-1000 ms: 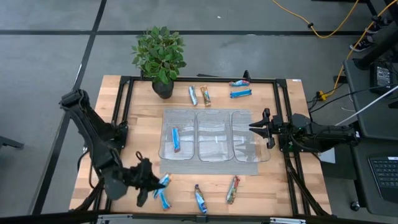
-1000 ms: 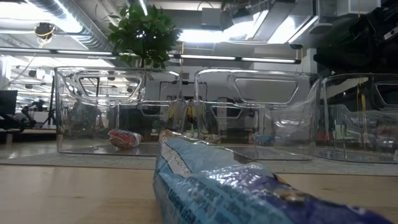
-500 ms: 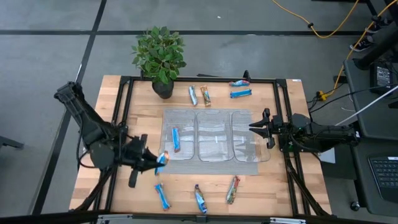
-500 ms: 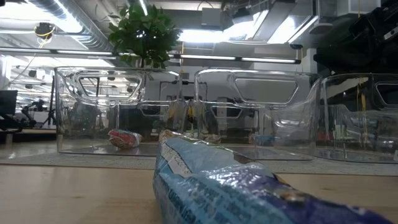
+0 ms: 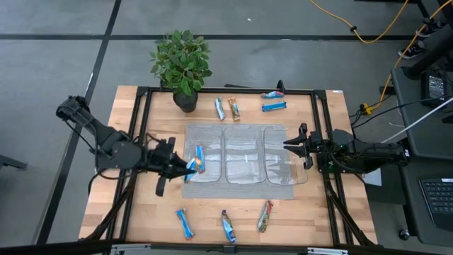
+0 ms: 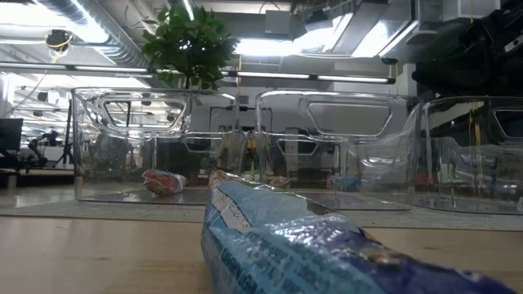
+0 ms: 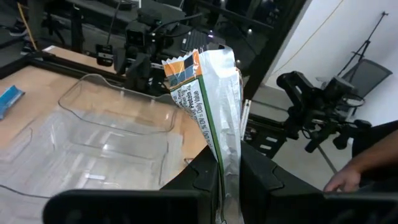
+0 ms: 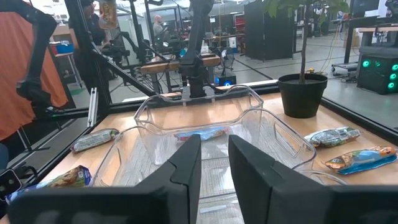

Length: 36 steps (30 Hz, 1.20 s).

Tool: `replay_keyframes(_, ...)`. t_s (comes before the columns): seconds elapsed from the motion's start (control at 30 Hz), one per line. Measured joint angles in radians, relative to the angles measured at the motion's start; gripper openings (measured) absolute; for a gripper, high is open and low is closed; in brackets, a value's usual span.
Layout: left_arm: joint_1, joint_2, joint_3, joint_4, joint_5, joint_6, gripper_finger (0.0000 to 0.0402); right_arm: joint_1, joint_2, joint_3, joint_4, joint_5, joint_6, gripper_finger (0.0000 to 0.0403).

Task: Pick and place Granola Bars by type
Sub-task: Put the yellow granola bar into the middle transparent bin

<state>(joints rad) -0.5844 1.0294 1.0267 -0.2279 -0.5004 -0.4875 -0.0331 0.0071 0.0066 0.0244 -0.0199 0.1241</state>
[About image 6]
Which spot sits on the black monitor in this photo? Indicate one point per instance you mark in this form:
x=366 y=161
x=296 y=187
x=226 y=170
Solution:
x=10 y=134

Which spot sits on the green potted plant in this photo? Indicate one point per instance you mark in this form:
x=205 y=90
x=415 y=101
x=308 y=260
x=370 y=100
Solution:
x=192 y=45

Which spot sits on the clear plastic bin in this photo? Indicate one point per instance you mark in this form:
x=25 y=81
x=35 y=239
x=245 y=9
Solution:
x=86 y=143
x=367 y=163
x=449 y=171

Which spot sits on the silver ceiling duct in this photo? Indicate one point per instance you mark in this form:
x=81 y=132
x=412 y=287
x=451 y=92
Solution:
x=110 y=36

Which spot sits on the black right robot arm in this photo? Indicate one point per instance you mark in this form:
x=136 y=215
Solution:
x=470 y=77

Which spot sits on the black tripod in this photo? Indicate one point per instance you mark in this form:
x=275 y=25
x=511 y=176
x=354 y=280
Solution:
x=67 y=134

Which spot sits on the grey ceiling box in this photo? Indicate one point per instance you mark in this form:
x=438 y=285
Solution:
x=278 y=22

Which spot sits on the blue red granola bar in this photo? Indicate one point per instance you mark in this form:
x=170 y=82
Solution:
x=163 y=183

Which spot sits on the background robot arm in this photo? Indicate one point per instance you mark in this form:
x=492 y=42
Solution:
x=51 y=136

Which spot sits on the hanging linear lamp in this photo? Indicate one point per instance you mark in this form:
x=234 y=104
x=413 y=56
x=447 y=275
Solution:
x=269 y=75

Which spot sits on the blue Chewy oatmeal raisin bar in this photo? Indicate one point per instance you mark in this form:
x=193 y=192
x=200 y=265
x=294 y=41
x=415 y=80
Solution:
x=286 y=253

